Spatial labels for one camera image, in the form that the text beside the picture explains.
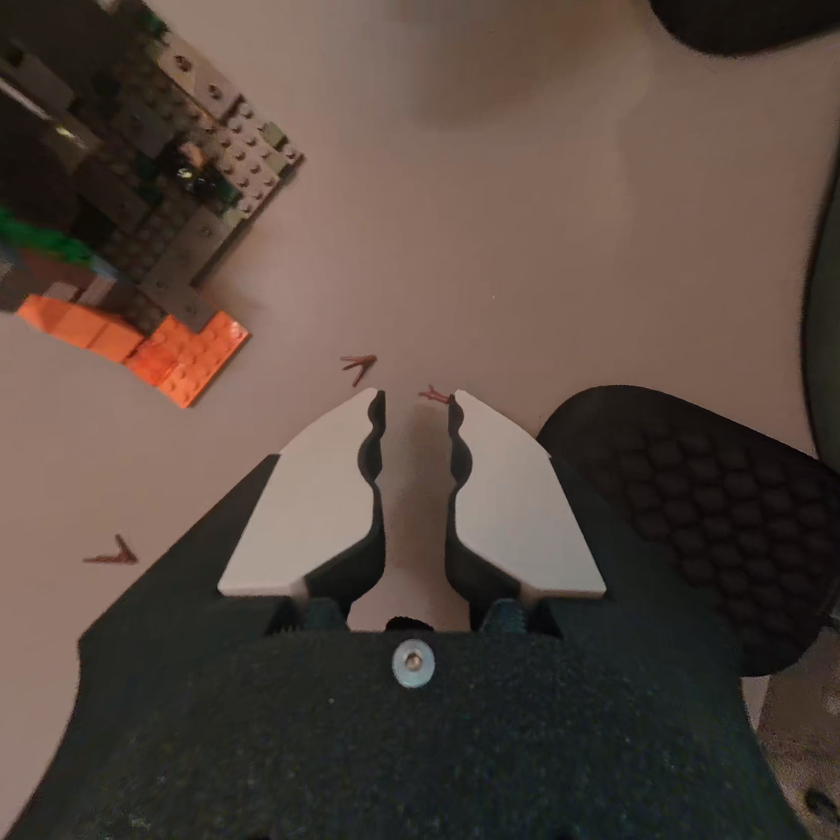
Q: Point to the small brown twig piece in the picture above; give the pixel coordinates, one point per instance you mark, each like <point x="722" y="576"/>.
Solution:
<point x="436" y="396"/>
<point x="365" y="363"/>
<point x="128" y="558"/>

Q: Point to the toy brick model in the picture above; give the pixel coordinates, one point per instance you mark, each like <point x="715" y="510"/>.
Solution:
<point x="131" y="197"/>

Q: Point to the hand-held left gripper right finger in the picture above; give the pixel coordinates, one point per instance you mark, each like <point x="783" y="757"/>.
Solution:
<point x="525" y="518"/>

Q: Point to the grey desk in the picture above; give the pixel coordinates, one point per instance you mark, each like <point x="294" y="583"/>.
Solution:
<point x="525" y="229"/>

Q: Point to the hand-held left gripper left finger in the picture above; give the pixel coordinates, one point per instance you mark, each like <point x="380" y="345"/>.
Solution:
<point x="302" y="518"/>

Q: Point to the black mesh office chair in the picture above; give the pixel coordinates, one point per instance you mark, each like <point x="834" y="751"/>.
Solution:
<point x="689" y="492"/>

